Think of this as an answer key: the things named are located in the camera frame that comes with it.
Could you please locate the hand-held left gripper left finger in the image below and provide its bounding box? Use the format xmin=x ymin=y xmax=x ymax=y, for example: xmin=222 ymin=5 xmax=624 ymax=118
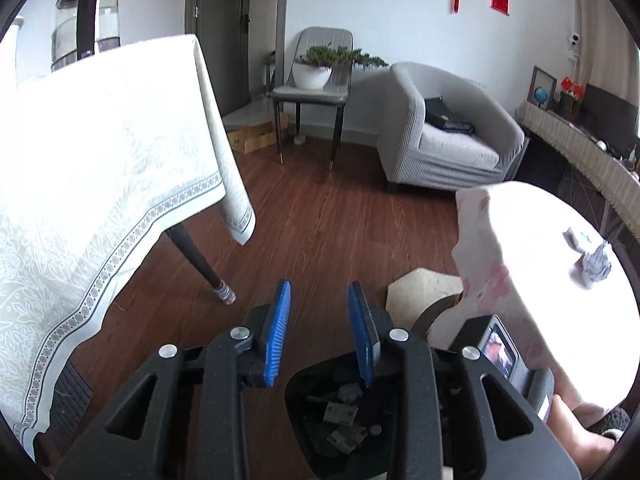
xmin=82 ymin=280 xmax=292 ymax=480

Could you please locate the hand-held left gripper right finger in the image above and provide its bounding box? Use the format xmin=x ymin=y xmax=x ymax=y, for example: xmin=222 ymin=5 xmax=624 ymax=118
xmin=347 ymin=281 xmax=583 ymax=480

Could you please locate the black trash bin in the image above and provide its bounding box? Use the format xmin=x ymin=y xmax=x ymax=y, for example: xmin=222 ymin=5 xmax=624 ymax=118
xmin=284 ymin=352 xmax=451 ymax=480

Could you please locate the person's right forearm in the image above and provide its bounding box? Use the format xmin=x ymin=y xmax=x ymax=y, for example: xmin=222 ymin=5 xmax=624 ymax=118
xmin=597 ymin=426 xmax=628 ymax=457

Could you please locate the person's right hand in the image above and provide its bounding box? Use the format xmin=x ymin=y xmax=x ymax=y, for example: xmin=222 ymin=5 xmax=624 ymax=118
xmin=547 ymin=394 xmax=616 ymax=466

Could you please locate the round table with white cloth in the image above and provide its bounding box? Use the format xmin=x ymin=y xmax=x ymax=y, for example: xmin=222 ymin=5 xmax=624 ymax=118
xmin=427 ymin=181 xmax=640 ymax=413

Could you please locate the black table leg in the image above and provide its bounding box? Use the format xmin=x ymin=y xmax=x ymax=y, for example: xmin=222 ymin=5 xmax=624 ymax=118
xmin=165 ymin=222 xmax=237 ymax=306

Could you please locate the blue tissue pack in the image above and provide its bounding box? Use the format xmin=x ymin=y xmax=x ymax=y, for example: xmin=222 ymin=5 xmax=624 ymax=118
xmin=562 ymin=226 xmax=593 ymax=253

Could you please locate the grey armchair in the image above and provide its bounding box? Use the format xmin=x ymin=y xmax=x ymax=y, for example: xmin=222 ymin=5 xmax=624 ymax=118
xmin=376 ymin=61 xmax=526 ymax=193

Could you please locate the sideboard with fringed cloth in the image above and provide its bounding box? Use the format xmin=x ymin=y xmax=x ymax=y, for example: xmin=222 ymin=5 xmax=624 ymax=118
xmin=516 ymin=100 xmax=640 ymax=241

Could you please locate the black bag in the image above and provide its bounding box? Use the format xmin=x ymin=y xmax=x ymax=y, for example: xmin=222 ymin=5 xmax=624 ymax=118
xmin=424 ymin=96 xmax=476 ymax=135

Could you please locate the grey dining chair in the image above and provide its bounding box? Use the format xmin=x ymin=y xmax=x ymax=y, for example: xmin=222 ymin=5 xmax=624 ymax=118
xmin=270 ymin=26 xmax=354 ymax=173

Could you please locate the pale patterned tablecloth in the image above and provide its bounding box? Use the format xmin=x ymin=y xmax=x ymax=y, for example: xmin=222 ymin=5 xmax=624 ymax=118
xmin=0 ymin=34 xmax=257 ymax=448

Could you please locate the black monitor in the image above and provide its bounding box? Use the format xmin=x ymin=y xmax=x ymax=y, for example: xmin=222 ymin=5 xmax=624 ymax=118
xmin=580 ymin=82 xmax=640 ymax=143

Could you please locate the potted plant white pot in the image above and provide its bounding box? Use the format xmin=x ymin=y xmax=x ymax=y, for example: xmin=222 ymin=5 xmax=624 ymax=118
xmin=291 ymin=45 xmax=388 ymax=90

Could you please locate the dark wooden door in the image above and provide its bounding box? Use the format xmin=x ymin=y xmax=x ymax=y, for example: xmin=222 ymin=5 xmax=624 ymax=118
xmin=185 ymin=0 xmax=291 ymax=118

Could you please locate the glass electric kettle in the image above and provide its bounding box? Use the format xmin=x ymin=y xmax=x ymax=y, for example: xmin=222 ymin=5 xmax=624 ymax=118
xmin=50 ymin=0 xmax=123 ymax=72

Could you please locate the picture frame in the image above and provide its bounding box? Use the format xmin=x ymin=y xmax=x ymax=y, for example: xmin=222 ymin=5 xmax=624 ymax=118
xmin=528 ymin=65 xmax=558 ymax=111

